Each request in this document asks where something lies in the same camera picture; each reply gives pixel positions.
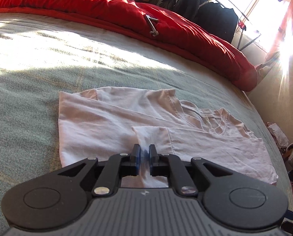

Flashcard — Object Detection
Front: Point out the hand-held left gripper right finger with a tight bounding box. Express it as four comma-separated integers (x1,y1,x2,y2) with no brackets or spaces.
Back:
149,144,232,197

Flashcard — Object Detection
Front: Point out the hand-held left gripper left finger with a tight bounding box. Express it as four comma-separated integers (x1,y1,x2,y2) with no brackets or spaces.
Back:
58,144,140,197

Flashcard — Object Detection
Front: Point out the white long-sleeve shirt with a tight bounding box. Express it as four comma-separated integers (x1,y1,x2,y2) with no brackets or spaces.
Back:
58,87,278,190

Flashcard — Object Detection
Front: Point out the metal clothes rack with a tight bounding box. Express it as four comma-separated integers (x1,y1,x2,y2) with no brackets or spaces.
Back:
171,0,264,52

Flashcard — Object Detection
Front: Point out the white bundle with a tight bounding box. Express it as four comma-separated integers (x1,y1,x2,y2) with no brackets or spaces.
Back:
267,122,290,148

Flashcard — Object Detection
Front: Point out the plain black hanging jacket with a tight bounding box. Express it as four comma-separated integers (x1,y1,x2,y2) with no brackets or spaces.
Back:
194,1,240,43

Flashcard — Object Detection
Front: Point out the black jacket with round patch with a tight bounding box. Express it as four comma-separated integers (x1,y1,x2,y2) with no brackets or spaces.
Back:
176,0,206,20

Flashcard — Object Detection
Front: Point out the red quilt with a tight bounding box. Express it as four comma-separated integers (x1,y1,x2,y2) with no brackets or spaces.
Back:
0,0,258,92

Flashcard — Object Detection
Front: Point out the window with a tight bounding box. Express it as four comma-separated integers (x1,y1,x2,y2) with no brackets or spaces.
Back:
161,0,293,52

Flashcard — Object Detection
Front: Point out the pink curtain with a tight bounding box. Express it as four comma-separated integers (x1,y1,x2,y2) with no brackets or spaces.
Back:
265,0,293,62

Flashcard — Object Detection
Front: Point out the metal crank handle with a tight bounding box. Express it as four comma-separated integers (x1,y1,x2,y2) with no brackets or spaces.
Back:
145,15,159,37

